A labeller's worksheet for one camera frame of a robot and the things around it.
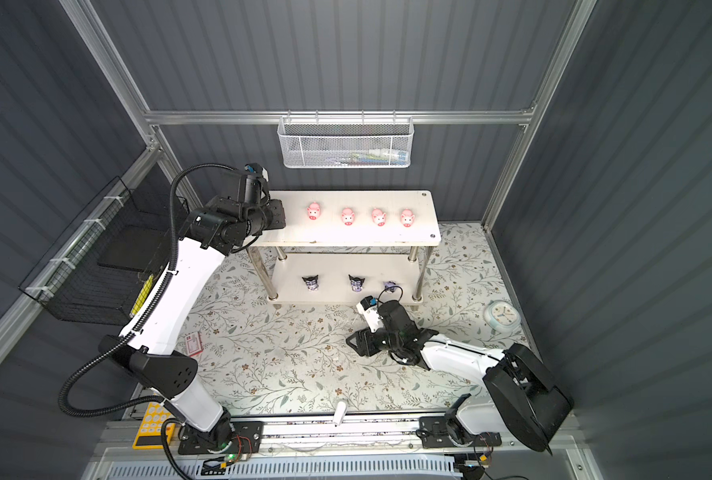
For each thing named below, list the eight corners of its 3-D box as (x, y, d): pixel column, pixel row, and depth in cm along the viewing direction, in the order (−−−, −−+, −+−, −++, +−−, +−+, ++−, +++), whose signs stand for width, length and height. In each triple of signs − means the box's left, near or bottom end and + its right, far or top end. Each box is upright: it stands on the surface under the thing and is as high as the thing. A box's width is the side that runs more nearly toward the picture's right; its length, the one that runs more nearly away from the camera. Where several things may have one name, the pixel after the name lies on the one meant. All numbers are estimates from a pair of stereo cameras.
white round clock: (488, 331, 94) (491, 326, 91) (480, 305, 100) (484, 300, 97) (520, 331, 94) (525, 326, 91) (511, 305, 100) (515, 300, 97)
